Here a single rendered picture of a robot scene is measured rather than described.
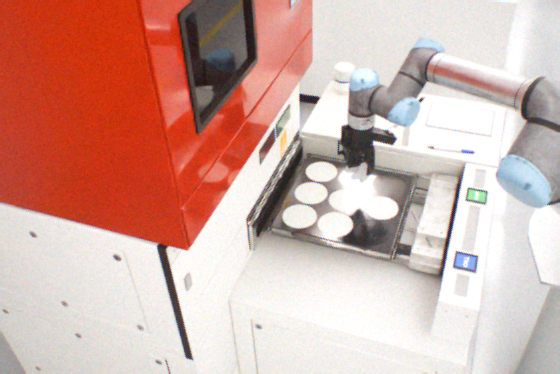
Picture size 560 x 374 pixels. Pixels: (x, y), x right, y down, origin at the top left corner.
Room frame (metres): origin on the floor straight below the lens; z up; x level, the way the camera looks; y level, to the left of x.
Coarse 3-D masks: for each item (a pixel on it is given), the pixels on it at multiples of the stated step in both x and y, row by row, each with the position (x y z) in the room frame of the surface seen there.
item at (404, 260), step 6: (276, 234) 1.22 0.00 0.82; (300, 240) 1.19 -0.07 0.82; (306, 240) 1.19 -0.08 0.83; (324, 246) 1.16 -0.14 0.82; (330, 246) 1.16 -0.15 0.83; (354, 252) 1.13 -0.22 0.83; (378, 258) 1.10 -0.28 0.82; (384, 258) 1.09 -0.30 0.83; (396, 258) 1.08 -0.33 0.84; (402, 258) 1.07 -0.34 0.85; (408, 258) 1.07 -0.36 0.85; (402, 264) 1.07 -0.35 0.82; (408, 264) 1.07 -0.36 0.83
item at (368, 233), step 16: (320, 160) 1.47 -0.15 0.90; (304, 176) 1.39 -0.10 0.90; (336, 176) 1.38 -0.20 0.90; (384, 176) 1.37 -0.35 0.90; (400, 176) 1.37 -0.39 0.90; (368, 192) 1.30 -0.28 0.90; (384, 192) 1.30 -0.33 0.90; (400, 192) 1.29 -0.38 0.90; (320, 208) 1.24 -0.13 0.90; (400, 208) 1.22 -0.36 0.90; (272, 224) 1.19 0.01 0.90; (368, 224) 1.16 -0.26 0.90; (384, 224) 1.16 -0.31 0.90; (336, 240) 1.11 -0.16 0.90; (352, 240) 1.10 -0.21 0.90; (368, 240) 1.10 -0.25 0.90; (384, 240) 1.10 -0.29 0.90
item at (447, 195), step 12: (432, 192) 1.31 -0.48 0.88; (444, 192) 1.30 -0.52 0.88; (432, 204) 1.25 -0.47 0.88; (444, 204) 1.25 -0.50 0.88; (432, 216) 1.20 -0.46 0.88; (444, 216) 1.20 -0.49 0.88; (444, 228) 1.15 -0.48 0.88; (420, 240) 1.11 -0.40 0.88; (420, 264) 1.02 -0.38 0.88; (432, 264) 1.02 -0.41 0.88
